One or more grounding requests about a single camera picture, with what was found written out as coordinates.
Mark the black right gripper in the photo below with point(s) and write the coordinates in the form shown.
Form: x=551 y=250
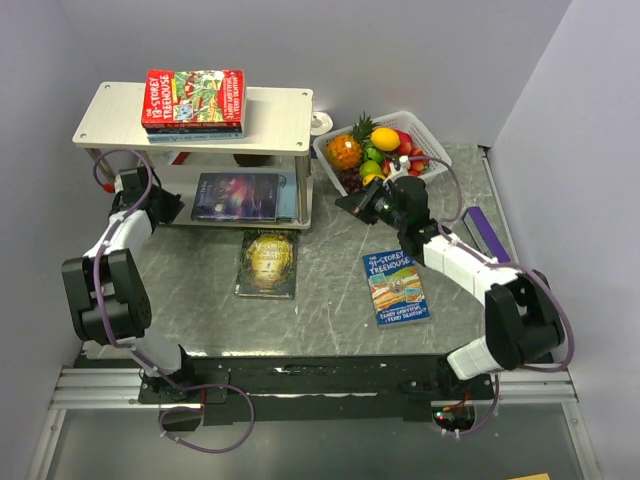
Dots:
x=355 y=203

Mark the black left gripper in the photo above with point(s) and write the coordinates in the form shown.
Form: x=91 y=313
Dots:
x=174 y=205

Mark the Robinson Crusoe book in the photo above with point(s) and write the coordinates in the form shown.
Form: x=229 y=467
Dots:
x=225 y=197

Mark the light blue 143-Storey Treehouse book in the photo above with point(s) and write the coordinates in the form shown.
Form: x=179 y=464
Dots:
x=193 y=137

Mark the Little Women book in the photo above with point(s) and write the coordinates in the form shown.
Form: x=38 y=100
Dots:
x=196 y=130

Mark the red 13-Storey Treehouse book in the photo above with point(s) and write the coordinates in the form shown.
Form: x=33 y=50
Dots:
x=196 y=99

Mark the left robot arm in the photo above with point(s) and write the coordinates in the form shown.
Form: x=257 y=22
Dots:
x=108 y=302

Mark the dark grapes bunch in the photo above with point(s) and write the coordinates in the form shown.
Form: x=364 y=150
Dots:
x=351 y=180

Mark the yellow lemon front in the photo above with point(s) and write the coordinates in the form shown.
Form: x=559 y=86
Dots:
x=368 y=179

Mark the yellow lemon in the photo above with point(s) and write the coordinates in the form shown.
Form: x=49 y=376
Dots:
x=385 y=139
x=368 y=179

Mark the green lime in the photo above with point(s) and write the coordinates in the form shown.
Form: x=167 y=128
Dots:
x=370 y=167

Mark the toy pineapple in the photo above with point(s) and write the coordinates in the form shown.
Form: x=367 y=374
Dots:
x=344 y=152

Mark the light blue book with swan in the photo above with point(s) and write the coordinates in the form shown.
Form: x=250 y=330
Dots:
x=287 y=196

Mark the yellow lemon top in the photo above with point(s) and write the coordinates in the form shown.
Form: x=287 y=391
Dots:
x=385 y=139

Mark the red strawberries pile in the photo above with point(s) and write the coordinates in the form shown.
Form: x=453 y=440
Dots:
x=407 y=147

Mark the white plastic basket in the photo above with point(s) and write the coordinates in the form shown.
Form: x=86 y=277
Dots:
x=402 y=120

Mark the blue 91-Storey Treehouse book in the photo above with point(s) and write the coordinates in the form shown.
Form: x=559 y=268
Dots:
x=396 y=291

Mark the Alice in Wonderland book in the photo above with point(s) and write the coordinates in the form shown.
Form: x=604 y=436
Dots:
x=267 y=264

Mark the white two-tier shelf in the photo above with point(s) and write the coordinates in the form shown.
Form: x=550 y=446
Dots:
x=277 y=124

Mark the purple box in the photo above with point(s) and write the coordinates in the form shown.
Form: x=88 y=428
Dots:
x=484 y=235

